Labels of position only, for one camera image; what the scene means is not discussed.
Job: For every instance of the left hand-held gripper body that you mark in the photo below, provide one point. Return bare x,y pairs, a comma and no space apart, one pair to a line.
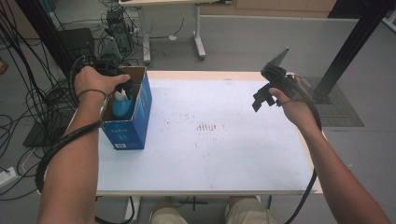
107,67

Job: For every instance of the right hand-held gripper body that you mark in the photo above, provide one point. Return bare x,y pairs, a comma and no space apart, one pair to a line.
277,76

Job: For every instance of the blue bottle with white cap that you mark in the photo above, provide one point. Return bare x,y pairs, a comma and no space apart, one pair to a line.
121,107

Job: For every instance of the blue cardboard box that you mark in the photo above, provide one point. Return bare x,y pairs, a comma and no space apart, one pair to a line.
137,124

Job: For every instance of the person's left hand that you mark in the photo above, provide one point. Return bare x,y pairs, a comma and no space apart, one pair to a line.
93,81

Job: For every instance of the person's right hand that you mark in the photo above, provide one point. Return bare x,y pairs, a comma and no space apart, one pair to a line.
297,112

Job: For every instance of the black wrist band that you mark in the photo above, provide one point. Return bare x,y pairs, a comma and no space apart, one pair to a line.
91,90

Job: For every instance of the black box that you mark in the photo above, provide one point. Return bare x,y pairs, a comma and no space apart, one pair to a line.
77,43

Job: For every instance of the computer tower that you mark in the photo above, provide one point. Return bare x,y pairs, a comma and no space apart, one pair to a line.
120,29

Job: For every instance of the light wooden table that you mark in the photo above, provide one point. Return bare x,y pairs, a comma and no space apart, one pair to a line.
202,74

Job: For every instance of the white table mat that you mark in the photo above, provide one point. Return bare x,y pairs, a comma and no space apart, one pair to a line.
218,149

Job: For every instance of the wooden cabinet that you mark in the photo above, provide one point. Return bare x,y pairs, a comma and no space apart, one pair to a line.
280,7

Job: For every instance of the white desk with legs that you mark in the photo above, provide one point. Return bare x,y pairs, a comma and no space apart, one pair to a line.
199,31

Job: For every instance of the person's right leg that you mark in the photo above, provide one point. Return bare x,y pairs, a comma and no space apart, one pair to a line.
238,199

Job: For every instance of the person's leg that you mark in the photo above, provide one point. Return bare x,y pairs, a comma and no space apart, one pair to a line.
238,199
162,206

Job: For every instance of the beige shorts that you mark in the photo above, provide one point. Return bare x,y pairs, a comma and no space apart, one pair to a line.
249,213

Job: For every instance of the person's left leg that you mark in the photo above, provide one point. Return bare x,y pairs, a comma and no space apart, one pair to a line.
162,206

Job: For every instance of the white power strip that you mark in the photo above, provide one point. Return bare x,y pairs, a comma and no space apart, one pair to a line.
6,177

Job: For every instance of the black metal post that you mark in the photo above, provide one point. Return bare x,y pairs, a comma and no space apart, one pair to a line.
46,31
358,37

